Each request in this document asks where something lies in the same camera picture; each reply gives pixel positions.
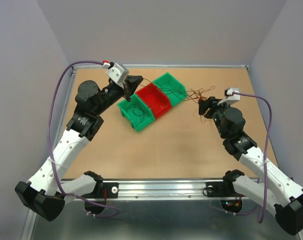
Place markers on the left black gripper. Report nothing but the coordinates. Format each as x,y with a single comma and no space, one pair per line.
130,85

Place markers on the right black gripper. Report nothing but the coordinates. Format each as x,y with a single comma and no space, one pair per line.
211,103

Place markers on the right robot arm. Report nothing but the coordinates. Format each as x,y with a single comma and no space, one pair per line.
279,194

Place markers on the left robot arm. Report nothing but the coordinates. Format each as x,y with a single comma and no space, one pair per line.
44,193

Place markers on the far green plastic bin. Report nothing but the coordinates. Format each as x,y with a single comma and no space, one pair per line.
172,88

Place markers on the green plastic bin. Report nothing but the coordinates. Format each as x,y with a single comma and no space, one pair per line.
172,88
136,112

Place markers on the near green plastic bin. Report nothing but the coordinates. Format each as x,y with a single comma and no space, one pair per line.
136,112

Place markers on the red plastic bin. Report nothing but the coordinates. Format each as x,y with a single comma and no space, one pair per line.
155,99

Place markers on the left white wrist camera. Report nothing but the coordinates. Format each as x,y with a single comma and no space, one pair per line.
116,72

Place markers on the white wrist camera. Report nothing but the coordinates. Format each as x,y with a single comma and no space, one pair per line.
231,96
116,72

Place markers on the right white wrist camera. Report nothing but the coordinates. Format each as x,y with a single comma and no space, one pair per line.
231,96

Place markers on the aluminium table edge frame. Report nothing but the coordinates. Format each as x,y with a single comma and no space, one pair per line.
75,68

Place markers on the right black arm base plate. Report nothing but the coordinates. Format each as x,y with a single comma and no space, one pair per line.
220,189

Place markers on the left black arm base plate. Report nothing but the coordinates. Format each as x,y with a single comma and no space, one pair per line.
106,190

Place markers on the aluminium front rail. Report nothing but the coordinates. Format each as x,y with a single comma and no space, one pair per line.
163,190

